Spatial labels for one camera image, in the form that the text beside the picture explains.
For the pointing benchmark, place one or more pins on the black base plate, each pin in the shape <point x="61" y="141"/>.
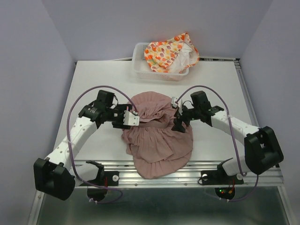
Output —
<point x="100" y="196"/>
<point x="225" y="185"/>

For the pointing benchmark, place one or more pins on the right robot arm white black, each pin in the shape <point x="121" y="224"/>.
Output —
<point x="261" y="147"/>

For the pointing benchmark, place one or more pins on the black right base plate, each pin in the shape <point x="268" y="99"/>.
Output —
<point x="225" y="185"/>

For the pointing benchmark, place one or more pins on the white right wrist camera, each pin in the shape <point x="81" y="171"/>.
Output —
<point x="177" y="104"/>

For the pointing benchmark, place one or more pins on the orange floral skirt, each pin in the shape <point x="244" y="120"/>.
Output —
<point x="171" y="56"/>

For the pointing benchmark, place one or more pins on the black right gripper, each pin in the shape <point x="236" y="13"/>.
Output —
<point x="177" y="125"/>

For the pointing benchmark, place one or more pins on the pink skirt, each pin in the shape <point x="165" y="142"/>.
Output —
<point x="156" y="149"/>

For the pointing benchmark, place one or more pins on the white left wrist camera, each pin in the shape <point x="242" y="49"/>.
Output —
<point x="131" y="118"/>

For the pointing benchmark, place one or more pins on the white plastic basket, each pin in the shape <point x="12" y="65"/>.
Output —
<point x="143" y="71"/>

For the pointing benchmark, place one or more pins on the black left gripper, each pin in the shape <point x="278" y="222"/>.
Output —
<point x="122" y="107"/>

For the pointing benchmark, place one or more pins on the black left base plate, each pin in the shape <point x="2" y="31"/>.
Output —
<point x="100" y="196"/>

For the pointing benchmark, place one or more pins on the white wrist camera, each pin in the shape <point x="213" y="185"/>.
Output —
<point x="131" y="118"/>
<point x="177" y="104"/>

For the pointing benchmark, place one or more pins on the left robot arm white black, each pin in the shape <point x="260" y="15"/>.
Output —
<point x="56" y="174"/>

